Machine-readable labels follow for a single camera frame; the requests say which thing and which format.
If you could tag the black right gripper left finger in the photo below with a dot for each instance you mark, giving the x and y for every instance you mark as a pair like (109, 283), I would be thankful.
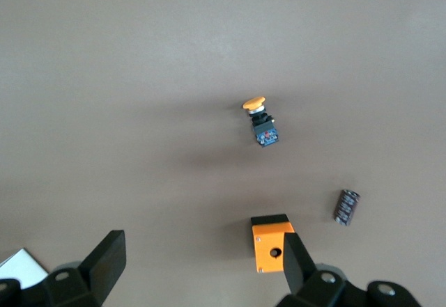
(104, 265)

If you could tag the white drawer cabinet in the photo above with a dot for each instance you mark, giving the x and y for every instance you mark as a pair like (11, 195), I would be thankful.
(21, 265)

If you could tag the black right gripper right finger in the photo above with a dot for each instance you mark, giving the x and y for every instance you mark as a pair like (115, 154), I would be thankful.
(298, 268)

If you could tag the orange box with hole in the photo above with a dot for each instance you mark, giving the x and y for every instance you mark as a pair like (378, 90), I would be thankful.
(266, 244)

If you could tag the orange mushroom push button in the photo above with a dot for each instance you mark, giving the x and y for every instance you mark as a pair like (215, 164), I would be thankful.
(265, 133)

